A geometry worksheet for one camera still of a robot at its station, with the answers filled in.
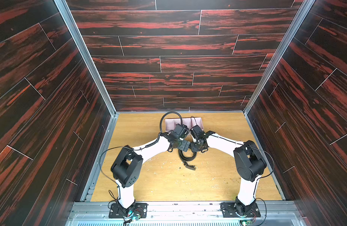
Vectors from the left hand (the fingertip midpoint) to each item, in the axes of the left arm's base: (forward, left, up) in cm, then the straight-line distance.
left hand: (183, 143), depth 91 cm
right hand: (+2, -10, -7) cm, 12 cm away
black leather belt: (-9, -1, -7) cm, 11 cm away
